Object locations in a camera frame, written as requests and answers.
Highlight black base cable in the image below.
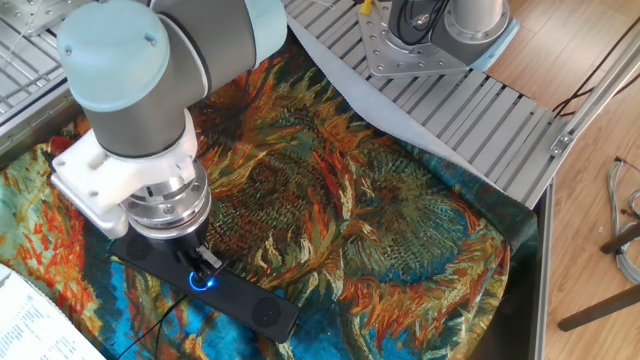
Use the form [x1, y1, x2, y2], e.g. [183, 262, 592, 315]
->
[394, 0, 450, 46]

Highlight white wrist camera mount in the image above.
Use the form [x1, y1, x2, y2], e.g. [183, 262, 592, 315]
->
[49, 112, 199, 240]

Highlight dark wooden furniture leg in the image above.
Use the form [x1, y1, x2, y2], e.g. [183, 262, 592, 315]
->
[557, 283, 640, 333]
[599, 222, 640, 255]

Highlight silver mounting plate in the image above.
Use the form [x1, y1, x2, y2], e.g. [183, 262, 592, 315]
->
[357, 2, 474, 80]
[0, 0, 94, 39]

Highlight black bar speaker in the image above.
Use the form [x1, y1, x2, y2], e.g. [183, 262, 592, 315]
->
[109, 232, 301, 345]

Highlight sunflower painting cloth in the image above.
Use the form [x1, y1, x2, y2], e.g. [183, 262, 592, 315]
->
[0, 29, 541, 360]

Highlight black knob blue light ring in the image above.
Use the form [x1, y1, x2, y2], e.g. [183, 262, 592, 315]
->
[188, 269, 217, 293]

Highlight aluminium frame beam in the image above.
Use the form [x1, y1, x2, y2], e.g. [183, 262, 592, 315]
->
[529, 179, 556, 360]
[549, 29, 640, 159]

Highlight white printed paper sheet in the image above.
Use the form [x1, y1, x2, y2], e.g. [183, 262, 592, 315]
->
[0, 263, 106, 360]

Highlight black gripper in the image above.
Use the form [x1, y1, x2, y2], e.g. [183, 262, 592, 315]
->
[142, 222, 229, 287]

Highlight grey cable bundle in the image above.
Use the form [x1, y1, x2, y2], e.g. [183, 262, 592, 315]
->
[605, 157, 640, 286]

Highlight thin black speaker cable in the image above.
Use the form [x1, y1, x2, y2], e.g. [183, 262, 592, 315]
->
[115, 294, 189, 360]

